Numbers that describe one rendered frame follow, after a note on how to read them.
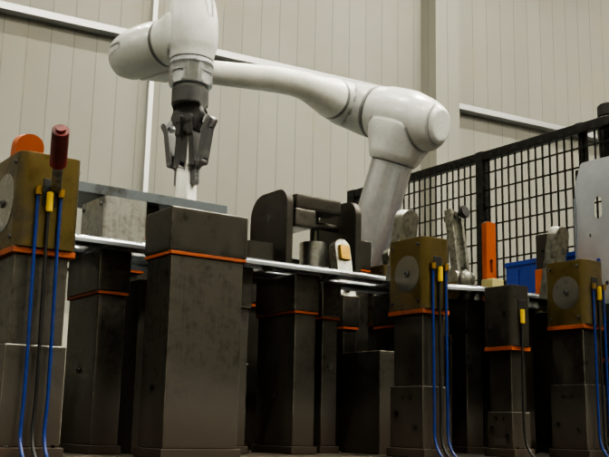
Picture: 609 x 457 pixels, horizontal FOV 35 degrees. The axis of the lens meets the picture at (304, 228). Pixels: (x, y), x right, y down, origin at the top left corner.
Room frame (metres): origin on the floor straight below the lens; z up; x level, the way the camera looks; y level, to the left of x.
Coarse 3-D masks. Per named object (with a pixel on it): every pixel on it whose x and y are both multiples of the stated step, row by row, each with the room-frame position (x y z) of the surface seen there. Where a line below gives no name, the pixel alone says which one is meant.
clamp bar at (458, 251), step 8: (464, 208) 2.03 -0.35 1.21; (448, 216) 2.05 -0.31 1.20; (456, 216) 2.04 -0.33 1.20; (464, 216) 2.03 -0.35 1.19; (448, 224) 2.05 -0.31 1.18; (456, 224) 2.06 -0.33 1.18; (448, 232) 2.05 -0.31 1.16; (456, 232) 2.05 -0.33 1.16; (464, 232) 2.05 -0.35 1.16; (448, 240) 2.05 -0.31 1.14; (456, 240) 2.03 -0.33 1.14; (464, 240) 2.05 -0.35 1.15; (456, 248) 2.03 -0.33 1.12; (464, 248) 2.05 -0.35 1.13; (456, 256) 2.03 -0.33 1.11; (464, 256) 2.05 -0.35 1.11; (456, 264) 2.03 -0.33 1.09; (464, 264) 2.05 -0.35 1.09
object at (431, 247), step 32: (416, 256) 1.51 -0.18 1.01; (416, 288) 1.51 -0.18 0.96; (416, 320) 1.52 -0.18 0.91; (416, 352) 1.52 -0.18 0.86; (448, 352) 1.52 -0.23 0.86; (416, 384) 1.52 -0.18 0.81; (448, 384) 1.52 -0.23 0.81; (416, 416) 1.51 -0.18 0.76; (448, 416) 1.52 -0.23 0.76; (416, 448) 1.52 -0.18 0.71
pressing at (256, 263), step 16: (80, 240) 1.30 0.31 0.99; (96, 240) 1.31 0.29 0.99; (112, 240) 1.33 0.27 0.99; (144, 256) 1.47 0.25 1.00; (256, 272) 1.62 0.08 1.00; (272, 272) 1.61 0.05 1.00; (288, 272) 1.60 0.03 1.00; (304, 272) 1.61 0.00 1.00; (320, 272) 1.54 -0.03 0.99; (336, 272) 1.56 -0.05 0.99; (352, 272) 1.58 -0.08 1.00; (352, 288) 1.75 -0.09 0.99; (368, 288) 1.77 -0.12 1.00; (384, 288) 1.79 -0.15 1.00; (448, 288) 1.70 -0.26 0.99; (464, 288) 1.70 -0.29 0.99; (480, 288) 1.71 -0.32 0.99; (528, 304) 1.97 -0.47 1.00; (544, 304) 1.96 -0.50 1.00
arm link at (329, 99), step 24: (144, 24) 1.89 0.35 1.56; (120, 48) 1.92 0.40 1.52; (144, 48) 1.88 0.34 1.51; (120, 72) 1.97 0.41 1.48; (144, 72) 1.94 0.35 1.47; (168, 72) 1.95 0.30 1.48; (216, 72) 2.05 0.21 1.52; (240, 72) 2.06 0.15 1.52; (264, 72) 2.07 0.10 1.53; (288, 72) 2.08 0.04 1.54; (312, 96) 2.13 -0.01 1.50; (336, 96) 2.17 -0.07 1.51
